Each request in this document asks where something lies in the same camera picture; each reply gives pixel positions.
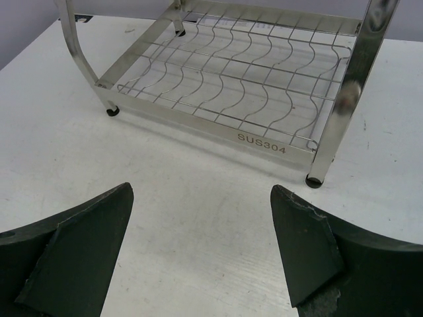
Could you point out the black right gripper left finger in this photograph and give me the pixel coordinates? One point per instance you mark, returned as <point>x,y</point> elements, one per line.
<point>63,265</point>

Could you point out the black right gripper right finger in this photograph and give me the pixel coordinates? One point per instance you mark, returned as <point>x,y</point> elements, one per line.
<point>335,268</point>

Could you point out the stainless steel dish rack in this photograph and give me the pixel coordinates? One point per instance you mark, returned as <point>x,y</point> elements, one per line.
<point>283,82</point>

